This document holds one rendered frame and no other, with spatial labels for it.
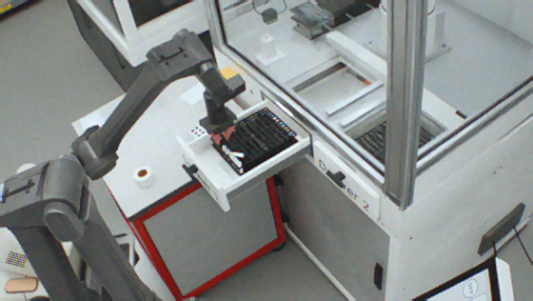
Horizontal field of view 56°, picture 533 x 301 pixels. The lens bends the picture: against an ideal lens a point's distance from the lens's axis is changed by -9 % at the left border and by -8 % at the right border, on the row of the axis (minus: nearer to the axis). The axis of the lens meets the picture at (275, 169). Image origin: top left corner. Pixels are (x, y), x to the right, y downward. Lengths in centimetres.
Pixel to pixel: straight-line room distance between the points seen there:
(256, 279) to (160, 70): 155
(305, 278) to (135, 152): 95
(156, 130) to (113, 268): 126
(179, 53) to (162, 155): 91
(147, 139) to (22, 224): 132
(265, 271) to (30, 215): 182
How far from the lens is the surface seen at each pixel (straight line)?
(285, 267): 250
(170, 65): 110
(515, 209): 232
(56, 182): 76
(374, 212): 157
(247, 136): 180
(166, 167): 195
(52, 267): 91
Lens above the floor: 212
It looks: 48 degrees down
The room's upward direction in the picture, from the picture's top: 11 degrees counter-clockwise
